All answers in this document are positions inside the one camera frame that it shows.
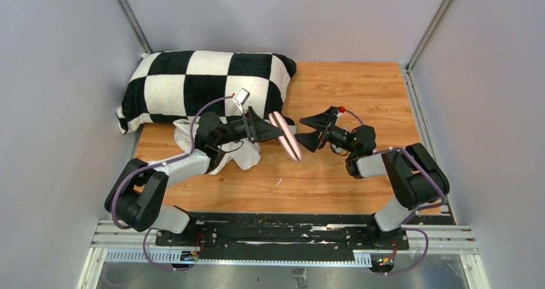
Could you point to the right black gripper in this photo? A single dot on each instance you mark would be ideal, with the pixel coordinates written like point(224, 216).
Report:
point(325, 121)

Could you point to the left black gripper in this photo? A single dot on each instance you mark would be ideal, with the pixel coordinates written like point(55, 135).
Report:
point(263, 131)

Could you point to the pink glasses case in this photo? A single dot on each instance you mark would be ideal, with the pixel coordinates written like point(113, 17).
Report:
point(287, 140)

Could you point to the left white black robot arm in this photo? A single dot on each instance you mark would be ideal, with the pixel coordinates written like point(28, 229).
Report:
point(136, 199)

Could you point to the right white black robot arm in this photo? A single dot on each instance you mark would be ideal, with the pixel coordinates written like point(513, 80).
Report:
point(417, 181)

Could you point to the white crumpled cloth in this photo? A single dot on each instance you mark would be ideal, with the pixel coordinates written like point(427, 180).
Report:
point(244, 153)

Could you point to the black white checkered pillow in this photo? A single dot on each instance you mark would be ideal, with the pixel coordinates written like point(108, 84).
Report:
point(171, 85)

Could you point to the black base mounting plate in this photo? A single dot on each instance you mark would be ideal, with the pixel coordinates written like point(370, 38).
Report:
point(206, 229)

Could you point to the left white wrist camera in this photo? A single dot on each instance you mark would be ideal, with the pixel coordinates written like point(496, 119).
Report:
point(240, 98)

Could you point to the aluminium slotted rail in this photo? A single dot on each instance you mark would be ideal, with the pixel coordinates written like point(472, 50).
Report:
point(132, 246)

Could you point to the right aluminium frame post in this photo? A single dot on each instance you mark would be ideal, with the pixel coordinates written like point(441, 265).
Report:
point(438, 16)

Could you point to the aluminium frame post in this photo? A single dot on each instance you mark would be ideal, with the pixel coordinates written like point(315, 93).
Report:
point(134, 25)
point(438, 16)

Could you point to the left aluminium frame post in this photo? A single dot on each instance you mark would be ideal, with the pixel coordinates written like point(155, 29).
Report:
point(134, 25)

